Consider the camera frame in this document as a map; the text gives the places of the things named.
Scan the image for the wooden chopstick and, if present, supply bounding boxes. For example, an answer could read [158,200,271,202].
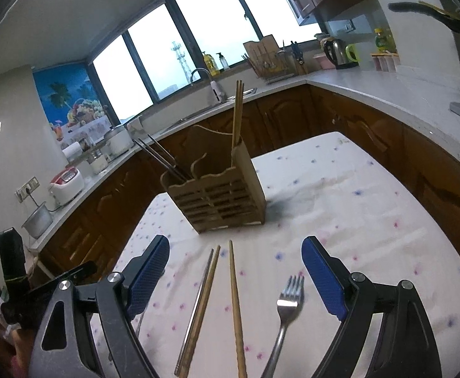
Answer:
[229,240,248,378]
[232,80,241,148]
[236,81,245,146]
[179,245,221,378]

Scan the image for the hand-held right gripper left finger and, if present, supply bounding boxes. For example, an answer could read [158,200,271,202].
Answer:
[29,234,171,378]

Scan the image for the wooden utensil holder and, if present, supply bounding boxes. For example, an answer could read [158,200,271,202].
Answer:
[160,124,266,234]

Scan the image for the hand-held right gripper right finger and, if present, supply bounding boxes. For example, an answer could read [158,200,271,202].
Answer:
[301,235,439,378]

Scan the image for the kitchen window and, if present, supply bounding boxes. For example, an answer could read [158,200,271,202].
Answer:
[90,0,321,121]

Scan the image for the knife block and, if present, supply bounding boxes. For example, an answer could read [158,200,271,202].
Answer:
[289,40,307,75]

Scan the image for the wooden cutting board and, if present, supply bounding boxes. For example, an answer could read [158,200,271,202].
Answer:
[243,35,284,77]

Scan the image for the black wok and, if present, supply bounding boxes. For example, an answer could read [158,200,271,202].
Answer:
[388,1,460,46]

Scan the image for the curved steel faucet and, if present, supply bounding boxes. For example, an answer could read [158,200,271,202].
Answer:
[190,68,215,87]

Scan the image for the wall socket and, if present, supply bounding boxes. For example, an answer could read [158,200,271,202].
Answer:
[15,177,41,202]

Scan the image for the white countertop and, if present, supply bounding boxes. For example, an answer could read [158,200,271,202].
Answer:
[27,65,460,253]

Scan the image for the metal chopstick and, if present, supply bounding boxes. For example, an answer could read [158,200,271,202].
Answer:
[133,139,179,182]
[174,248,215,377]
[136,138,183,181]
[147,134,189,180]

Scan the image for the small white appliance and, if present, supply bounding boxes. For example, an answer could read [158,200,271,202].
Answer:
[87,150,110,174]

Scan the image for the wooden base cabinets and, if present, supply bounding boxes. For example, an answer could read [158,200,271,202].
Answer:
[37,83,460,284]

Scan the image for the white faucet heater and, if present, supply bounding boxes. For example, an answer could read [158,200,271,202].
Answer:
[208,81,227,103]

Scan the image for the steel electric kettle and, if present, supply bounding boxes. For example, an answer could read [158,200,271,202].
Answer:
[322,37,353,69]

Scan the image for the steel sink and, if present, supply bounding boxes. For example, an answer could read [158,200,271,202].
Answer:
[163,87,258,130]

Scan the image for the yellow detergent bottle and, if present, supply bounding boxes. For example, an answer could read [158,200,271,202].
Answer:
[202,51,220,76]

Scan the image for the white electric cooker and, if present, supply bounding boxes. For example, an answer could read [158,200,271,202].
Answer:
[104,125,134,157]

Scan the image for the seasoning jar set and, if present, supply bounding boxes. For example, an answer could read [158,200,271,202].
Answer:
[370,52,400,72]

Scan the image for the small steel fork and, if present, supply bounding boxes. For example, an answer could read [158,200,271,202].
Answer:
[259,275,306,378]

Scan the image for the floral white tablecloth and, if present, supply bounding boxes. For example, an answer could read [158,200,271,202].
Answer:
[90,131,460,378]

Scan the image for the tropical fruit wall poster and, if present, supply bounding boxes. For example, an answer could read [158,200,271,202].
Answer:
[33,63,110,142]

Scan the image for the wire dish rack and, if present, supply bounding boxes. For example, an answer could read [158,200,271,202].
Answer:
[246,49,297,84]

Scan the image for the metal inner pot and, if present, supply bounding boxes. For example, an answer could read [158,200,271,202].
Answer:
[21,203,54,239]

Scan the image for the paper towel roll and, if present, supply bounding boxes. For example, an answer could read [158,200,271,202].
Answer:
[62,142,83,166]

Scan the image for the person's left hand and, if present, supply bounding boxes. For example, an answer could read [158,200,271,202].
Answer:
[9,325,37,378]

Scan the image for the lattice tower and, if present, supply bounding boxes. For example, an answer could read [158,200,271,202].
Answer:
[170,40,189,83]

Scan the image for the white and red rice cooker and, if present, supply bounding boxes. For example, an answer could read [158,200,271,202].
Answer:
[49,167,85,205]

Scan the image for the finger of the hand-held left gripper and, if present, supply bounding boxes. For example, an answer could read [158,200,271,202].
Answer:
[28,261,97,298]

